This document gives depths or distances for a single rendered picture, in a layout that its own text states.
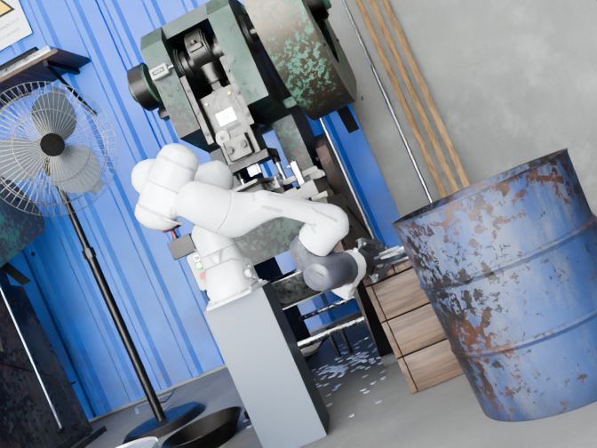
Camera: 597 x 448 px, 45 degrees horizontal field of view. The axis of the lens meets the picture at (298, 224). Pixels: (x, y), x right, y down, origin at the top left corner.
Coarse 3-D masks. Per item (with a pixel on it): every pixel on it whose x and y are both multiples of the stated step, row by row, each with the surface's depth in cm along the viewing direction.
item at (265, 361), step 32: (224, 320) 201; (256, 320) 200; (224, 352) 202; (256, 352) 201; (288, 352) 200; (256, 384) 201; (288, 384) 200; (256, 416) 201; (288, 416) 200; (320, 416) 202
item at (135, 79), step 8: (128, 72) 287; (136, 72) 285; (128, 80) 285; (136, 80) 284; (136, 88) 284; (144, 88) 284; (136, 96) 285; (144, 96) 285; (152, 96) 285; (144, 104) 287; (152, 104) 289; (160, 104) 291; (160, 112) 299
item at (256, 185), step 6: (252, 180) 256; (258, 180) 256; (264, 180) 264; (270, 180) 276; (240, 186) 257; (246, 186) 257; (252, 186) 265; (258, 186) 268; (264, 186) 269; (246, 192) 269; (252, 192) 269
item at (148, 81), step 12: (252, 24) 280; (204, 36) 281; (252, 36) 280; (216, 48) 280; (180, 60) 283; (192, 60) 285; (144, 72) 286; (192, 72) 285; (132, 96) 290; (156, 96) 288
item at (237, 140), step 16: (208, 96) 279; (224, 96) 278; (208, 112) 280; (224, 112) 278; (240, 112) 277; (224, 128) 279; (240, 128) 278; (256, 128) 284; (224, 144) 276; (240, 144) 275; (256, 144) 277; (240, 160) 279
